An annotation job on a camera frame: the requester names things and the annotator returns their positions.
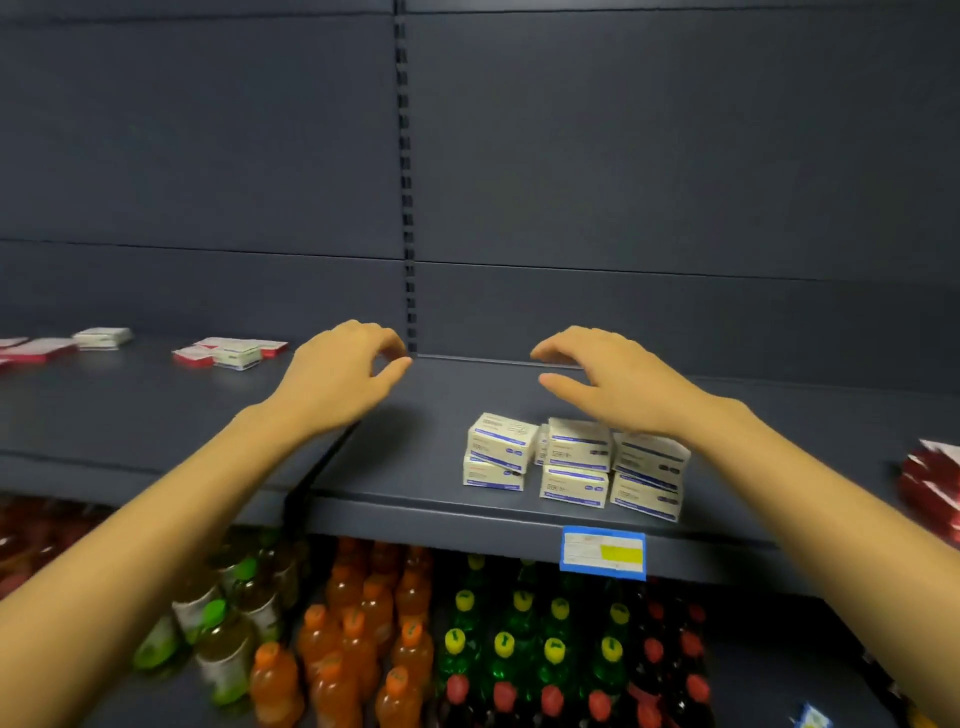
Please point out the person's left hand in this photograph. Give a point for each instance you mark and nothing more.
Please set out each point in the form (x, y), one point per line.
(334, 382)

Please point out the group of yellow-capped green bottles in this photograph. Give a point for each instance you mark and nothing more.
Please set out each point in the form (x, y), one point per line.
(504, 645)

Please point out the group of red-capped cola bottles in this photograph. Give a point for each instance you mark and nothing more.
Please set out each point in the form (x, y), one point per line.
(652, 652)

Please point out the blue yellow price tag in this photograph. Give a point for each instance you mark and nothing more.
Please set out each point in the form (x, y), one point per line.
(604, 553)

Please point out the group of orange soda bottles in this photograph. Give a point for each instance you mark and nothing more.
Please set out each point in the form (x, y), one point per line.
(352, 645)

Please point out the white blue paperclip boxes group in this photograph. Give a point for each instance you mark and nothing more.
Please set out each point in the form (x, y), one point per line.
(577, 450)

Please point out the group of green-capped tea bottles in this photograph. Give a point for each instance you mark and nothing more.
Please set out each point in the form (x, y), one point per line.
(225, 652)

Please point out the person's left forearm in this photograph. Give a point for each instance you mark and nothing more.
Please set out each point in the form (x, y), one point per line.
(127, 562)

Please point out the red and white boxes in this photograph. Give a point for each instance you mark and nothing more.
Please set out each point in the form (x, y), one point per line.
(41, 349)

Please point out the stack of red boxes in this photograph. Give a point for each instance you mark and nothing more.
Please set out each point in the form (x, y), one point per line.
(934, 487)

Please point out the dark grey metal shelf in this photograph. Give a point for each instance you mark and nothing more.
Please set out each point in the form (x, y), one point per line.
(600, 150)

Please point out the group of red-capped amber bottles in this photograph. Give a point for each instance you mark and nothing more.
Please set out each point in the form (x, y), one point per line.
(30, 547)

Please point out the loose blue yellow tag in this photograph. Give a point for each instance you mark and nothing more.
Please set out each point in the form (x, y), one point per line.
(811, 718)

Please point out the person's right hand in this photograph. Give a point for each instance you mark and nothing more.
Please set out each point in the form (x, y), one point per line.
(637, 390)

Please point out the person's right forearm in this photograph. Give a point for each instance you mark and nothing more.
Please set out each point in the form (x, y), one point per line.
(847, 525)

